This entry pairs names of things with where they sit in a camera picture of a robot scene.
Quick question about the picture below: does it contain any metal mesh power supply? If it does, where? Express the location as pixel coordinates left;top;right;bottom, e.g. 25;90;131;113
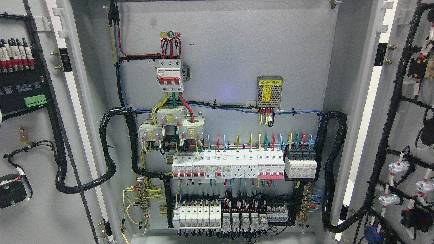
256;76;283;108

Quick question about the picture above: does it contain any red main circuit breaker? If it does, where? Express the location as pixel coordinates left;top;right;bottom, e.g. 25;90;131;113
156;59;190;93

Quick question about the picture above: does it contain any black corrugated cable conduit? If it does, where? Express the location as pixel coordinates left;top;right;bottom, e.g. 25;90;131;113
317;111;367;233
55;107;139;194

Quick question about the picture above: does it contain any white circuit breaker row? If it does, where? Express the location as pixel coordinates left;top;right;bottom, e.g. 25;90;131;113
172;150;285;182

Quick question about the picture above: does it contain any black corrugated cable conduit left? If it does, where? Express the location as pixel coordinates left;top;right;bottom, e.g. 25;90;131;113
55;107;139;194

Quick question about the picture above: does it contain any black surge protector module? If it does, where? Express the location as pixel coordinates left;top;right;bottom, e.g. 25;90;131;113
284;146;317;182

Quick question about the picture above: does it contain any lower white breaker row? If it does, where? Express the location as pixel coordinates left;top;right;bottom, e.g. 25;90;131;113
172;199;223;233

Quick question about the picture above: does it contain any black digital power meter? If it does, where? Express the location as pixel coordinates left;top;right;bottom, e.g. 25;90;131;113
0;59;47;113

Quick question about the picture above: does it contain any grey cabinet door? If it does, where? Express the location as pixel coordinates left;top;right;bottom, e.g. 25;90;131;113
319;0;433;244
1;0;109;244

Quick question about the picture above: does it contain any black corrugated cable conduit right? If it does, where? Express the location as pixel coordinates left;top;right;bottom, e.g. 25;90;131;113
317;111;367;233

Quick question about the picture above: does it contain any white current transformer group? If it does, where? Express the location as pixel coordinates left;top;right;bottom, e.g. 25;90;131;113
138;105;205;142

